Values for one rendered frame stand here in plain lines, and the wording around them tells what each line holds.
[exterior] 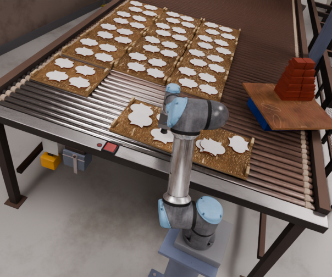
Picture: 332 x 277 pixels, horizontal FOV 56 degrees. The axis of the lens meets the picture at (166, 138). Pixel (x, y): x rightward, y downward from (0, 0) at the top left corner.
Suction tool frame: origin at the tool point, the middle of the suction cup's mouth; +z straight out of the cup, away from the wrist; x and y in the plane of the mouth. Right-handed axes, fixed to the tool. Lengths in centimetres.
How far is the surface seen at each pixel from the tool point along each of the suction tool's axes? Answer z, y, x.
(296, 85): -19, -82, -54
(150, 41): 3, 27, -118
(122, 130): 3.8, 23.7, 2.3
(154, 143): 3.8, 3.8, 7.7
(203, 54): 3, -20, -116
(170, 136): 2.8, -4.2, 0.0
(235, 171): 3.8, -43.5, 15.9
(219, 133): 3.8, -34.5, -13.5
